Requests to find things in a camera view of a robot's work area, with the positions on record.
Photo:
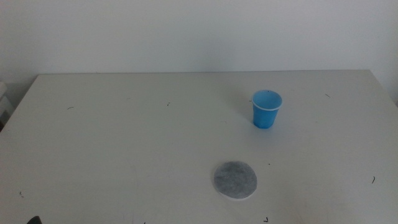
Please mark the blue plastic cup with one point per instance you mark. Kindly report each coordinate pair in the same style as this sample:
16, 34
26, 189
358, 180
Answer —
264, 118

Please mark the round grey felt cup mat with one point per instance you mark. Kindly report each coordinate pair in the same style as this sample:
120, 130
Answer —
235, 180

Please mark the dark object at table edge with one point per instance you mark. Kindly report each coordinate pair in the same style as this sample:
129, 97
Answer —
34, 221

